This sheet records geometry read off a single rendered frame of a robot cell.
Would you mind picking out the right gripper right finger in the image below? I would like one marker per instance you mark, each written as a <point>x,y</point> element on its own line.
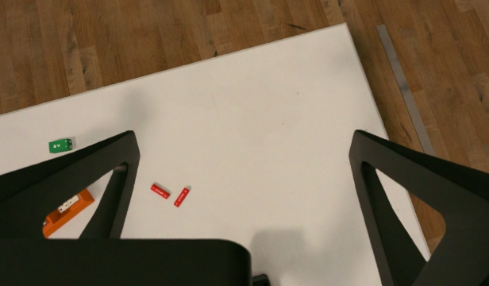
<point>459,193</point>

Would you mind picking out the green 9v battery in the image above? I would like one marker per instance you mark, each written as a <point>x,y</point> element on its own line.
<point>60,146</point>

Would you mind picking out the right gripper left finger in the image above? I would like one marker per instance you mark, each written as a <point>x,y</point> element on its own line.
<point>28,195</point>

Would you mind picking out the orange open-top bin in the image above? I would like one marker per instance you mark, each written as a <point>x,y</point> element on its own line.
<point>85,201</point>

